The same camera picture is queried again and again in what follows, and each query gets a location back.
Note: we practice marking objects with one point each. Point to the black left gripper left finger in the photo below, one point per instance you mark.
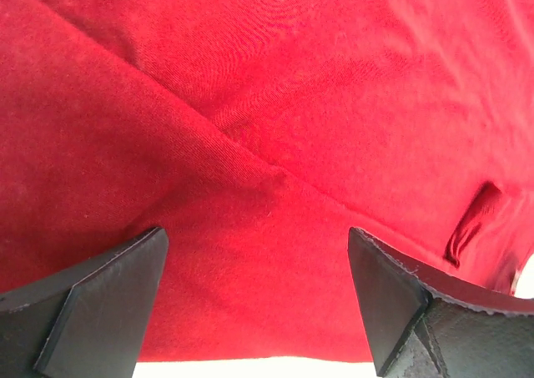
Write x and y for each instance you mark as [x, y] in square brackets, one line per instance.
[88, 320]

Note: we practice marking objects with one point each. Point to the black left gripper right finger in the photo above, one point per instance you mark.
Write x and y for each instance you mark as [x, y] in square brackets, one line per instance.
[422, 322]

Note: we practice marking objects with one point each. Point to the red t shirt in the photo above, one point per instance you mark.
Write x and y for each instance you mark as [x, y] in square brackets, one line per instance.
[257, 133]

